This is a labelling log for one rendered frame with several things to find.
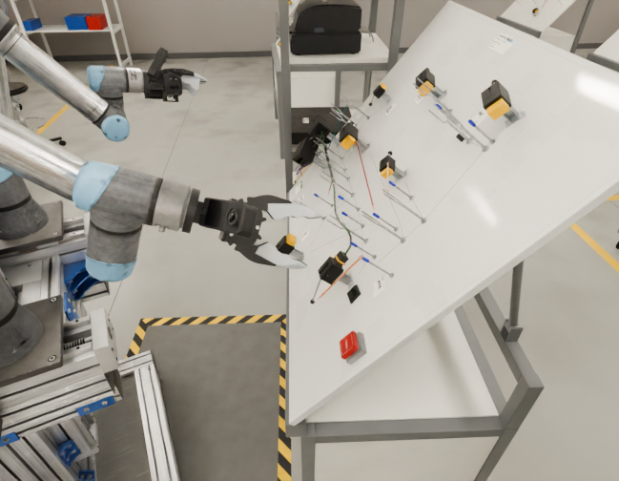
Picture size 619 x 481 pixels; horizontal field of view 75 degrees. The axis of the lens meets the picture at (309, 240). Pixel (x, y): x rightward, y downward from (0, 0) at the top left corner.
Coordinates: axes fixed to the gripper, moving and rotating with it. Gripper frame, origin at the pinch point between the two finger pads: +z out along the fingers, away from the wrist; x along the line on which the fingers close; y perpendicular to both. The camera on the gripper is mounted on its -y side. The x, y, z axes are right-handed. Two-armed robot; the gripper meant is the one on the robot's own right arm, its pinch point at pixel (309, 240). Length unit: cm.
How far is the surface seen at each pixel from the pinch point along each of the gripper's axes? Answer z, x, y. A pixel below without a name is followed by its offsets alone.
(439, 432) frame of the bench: 58, 42, 27
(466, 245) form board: 35.2, -6.9, 5.9
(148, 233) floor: -44, 26, 275
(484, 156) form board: 40, -28, 14
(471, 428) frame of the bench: 66, 39, 25
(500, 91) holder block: 35, -40, 7
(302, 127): 23, -52, 128
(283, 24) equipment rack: -2, -79, 96
